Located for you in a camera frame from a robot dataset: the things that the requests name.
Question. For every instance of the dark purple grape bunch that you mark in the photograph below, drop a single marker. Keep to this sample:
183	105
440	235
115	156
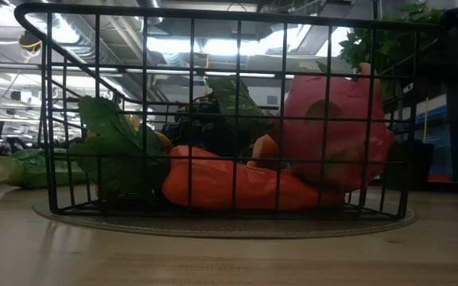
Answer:
209	135

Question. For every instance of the orange carrot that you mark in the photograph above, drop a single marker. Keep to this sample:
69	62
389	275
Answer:
264	149

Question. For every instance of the red long pepper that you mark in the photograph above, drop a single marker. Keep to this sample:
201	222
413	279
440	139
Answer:
213	186

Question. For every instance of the pink dragon fruit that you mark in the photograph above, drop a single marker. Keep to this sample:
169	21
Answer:
344	135

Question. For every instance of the dark green leaf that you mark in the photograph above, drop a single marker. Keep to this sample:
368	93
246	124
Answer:
109	167

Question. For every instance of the green romaine lettuce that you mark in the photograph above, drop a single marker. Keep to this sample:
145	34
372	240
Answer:
30	171

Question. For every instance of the grey round placemat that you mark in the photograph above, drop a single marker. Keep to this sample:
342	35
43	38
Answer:
229	228

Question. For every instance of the black plant pot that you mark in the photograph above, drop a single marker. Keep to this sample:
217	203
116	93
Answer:
416	167

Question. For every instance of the green leafy plant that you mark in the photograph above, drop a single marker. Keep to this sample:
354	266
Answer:
392	43

